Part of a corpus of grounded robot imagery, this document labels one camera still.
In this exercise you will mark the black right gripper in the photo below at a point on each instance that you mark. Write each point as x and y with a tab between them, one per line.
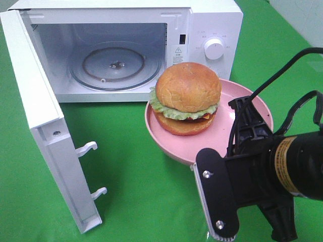
269	170

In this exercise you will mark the pink round plate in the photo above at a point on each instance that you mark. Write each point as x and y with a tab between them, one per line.
185	148

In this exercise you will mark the burger with lettuce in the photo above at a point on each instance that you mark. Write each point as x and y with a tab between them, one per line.
185	98

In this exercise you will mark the white microwave door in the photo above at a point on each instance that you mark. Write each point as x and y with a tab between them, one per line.
48	126

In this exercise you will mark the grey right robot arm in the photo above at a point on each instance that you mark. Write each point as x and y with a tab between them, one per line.
269	169

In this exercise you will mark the green table mat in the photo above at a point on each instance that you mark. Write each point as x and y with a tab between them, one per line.
150	196

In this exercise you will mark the upper white microwave knob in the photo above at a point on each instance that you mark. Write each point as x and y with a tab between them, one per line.
214	48

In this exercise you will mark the glass microwave turntable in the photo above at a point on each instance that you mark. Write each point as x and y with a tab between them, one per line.
116	65

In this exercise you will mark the white microwave oven body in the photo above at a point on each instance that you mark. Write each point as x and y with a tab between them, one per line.
57	28

